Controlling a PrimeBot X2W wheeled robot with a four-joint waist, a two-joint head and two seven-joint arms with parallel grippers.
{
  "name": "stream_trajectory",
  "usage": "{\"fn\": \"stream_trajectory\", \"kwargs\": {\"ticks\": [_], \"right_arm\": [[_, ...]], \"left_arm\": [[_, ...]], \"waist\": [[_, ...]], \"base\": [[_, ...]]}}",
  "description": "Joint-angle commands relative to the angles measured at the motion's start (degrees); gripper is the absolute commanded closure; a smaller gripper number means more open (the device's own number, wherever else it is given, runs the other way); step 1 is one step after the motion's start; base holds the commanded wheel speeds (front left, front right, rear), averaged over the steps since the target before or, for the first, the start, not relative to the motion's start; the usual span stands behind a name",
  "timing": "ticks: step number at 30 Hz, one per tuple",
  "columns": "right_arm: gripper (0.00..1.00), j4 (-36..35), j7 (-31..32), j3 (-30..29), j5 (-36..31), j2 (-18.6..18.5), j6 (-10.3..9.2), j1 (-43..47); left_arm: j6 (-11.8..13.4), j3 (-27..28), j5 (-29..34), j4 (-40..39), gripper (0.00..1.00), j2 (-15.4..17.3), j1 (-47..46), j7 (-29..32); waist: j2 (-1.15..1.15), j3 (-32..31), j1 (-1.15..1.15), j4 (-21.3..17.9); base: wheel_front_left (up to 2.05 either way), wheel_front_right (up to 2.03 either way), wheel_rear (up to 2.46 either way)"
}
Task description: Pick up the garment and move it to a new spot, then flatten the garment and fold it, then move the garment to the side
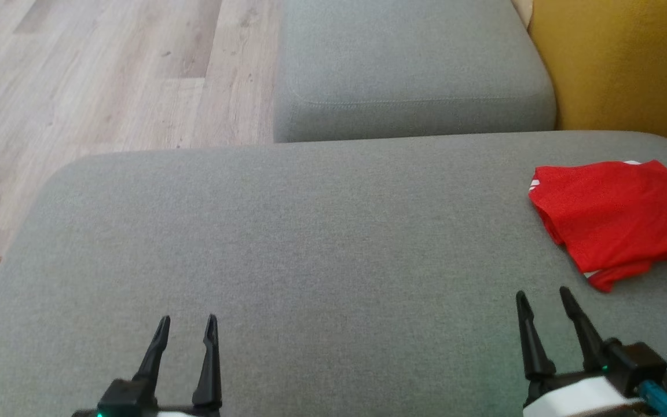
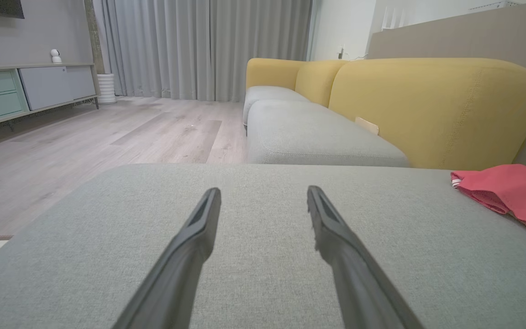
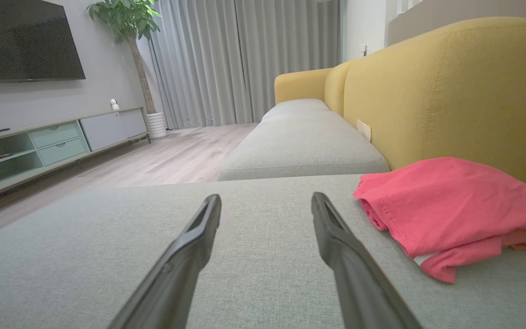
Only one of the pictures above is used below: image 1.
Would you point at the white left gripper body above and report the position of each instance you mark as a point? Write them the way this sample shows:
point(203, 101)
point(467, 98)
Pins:
point(194, 413)

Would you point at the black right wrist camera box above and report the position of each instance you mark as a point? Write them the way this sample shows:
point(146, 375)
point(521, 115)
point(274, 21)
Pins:
point(634, 362)

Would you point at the wide yellow sofa back cushion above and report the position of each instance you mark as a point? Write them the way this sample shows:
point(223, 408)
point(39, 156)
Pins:
point(629, 63)

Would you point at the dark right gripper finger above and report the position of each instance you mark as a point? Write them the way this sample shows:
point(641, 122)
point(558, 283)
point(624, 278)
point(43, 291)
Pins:
point(588, 341)
point(536, 353)

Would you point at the large grey sofa ottoman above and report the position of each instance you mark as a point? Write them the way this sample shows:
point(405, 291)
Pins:
point(310, 243)

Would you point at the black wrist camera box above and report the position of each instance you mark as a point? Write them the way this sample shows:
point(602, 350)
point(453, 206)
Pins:
point(634, 362)
point(125, 399)

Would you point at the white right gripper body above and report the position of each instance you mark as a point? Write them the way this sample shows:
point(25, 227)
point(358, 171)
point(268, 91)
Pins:
point(576, 399)

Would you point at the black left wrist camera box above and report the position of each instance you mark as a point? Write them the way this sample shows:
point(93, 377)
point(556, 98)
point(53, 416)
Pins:
point(125, 399)

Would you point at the red basketball jersey white sleeves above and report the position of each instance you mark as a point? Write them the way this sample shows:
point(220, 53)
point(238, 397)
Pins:
point(617, 214)

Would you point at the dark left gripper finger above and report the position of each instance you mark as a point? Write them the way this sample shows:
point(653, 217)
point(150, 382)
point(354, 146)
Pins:
point(157, 353)
point(211, 370)

